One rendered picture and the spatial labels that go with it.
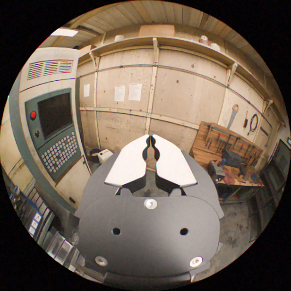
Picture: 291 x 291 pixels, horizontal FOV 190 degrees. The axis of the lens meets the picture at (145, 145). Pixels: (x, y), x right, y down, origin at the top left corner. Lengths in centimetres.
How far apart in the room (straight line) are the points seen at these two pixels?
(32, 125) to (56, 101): 27
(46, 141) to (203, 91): 192
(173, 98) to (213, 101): 68
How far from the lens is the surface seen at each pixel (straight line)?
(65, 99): 89
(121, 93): 178
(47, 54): 92
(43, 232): 117
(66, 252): 119
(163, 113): 157
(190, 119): 160
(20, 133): 34
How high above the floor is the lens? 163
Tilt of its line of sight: 32 degrees down
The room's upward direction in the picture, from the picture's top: 8 degrees clockwise
